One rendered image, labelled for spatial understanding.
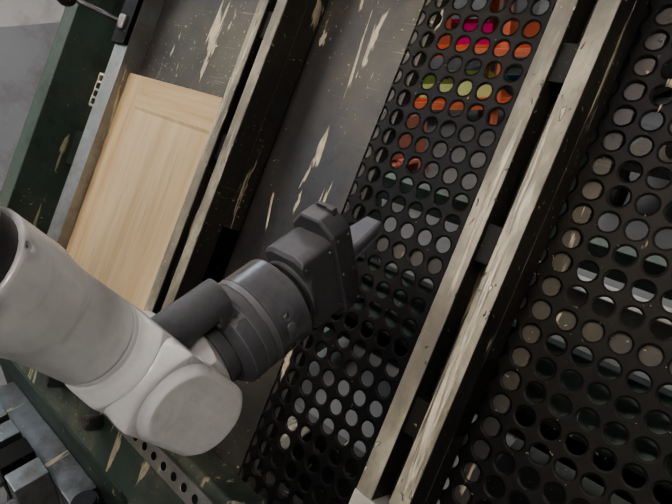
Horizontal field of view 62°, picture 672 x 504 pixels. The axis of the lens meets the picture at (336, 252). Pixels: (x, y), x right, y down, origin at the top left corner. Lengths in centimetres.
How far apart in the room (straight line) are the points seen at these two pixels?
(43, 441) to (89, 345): 81
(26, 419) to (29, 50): 323
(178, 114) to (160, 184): 12
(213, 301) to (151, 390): 9
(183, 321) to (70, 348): 10
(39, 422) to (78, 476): 17
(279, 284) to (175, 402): 14
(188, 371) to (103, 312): 7
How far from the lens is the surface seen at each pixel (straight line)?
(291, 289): 48
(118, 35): 122
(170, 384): 39
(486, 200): 56
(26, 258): 32
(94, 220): 116
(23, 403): 127
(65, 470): 111
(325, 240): 51
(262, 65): 82
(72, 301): 34
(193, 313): 44
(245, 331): 46
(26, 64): 420
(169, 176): 100
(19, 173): 142
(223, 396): 44
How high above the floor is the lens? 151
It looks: 29 degrees down
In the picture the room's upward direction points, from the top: straight up
